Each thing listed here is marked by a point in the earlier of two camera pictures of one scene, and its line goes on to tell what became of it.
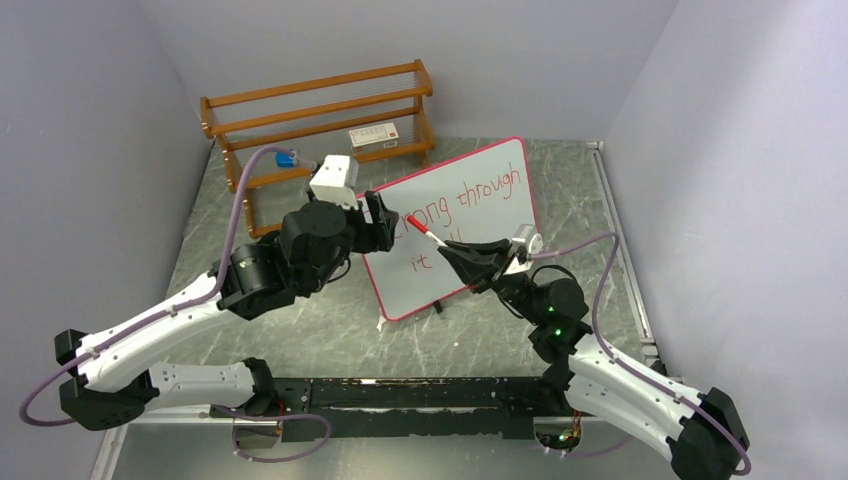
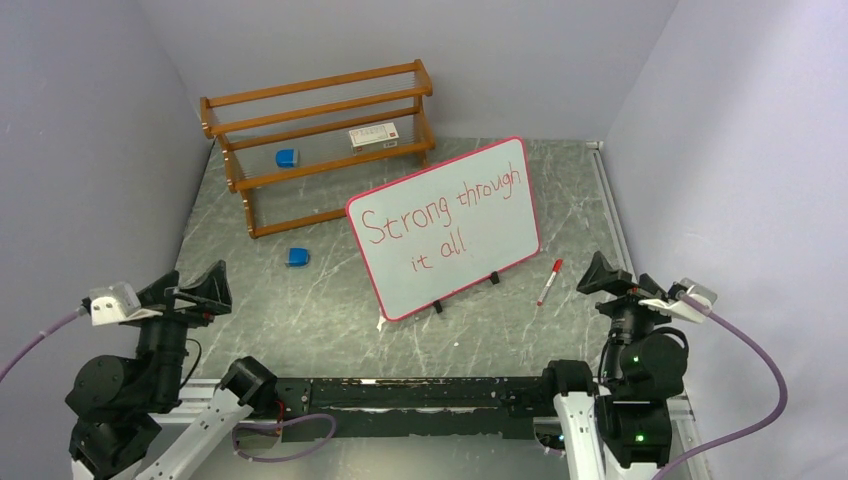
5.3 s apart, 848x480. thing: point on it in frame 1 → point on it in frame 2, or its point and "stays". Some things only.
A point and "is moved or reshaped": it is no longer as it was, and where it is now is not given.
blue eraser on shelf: (286, 159) stays
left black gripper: (379, 235) → (211, 294)
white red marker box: (378, 137) stays
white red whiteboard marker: (424, 229) is moved or reshaped
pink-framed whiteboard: (487, 194) stays
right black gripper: (476, 268) → (601, 275)
